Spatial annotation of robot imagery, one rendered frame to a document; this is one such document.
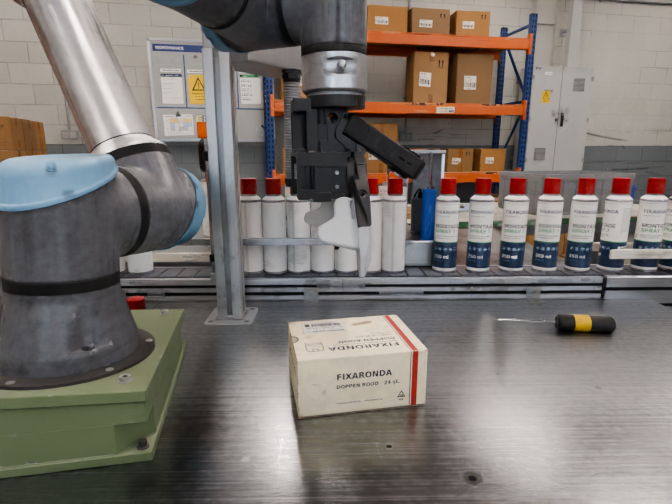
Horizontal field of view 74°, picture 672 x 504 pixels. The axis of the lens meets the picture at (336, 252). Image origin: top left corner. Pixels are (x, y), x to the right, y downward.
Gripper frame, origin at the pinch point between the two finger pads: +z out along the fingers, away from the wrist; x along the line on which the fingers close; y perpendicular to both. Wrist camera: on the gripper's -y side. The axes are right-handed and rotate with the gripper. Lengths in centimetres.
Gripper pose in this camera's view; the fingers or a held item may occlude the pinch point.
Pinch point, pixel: (353, 262)
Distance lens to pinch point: 57.1
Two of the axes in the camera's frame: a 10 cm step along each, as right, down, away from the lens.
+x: 1.9, 2.2, -9.6
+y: -9.8, 0.5, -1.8
